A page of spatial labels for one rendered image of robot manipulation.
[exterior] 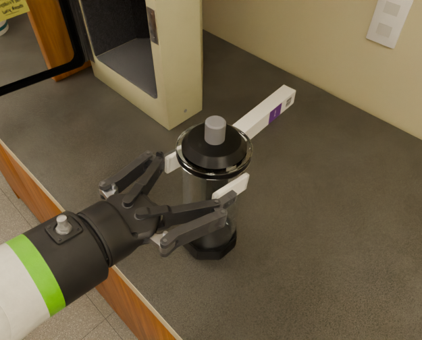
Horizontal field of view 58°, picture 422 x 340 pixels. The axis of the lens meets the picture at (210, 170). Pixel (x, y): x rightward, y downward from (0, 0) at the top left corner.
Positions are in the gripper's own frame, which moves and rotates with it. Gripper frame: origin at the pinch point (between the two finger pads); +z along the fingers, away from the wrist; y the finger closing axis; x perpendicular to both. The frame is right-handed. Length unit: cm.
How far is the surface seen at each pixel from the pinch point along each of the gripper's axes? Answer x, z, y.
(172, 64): -0.1, 17.4, 28.3
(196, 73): 4.1, 24.8, 28.3
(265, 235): 18.3, 11.1, -6.5
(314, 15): -6, 57, 20
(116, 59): 9, 19, 52
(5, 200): 115, 1, 132
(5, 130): 22, -10, 56
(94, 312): 115, 1, 50
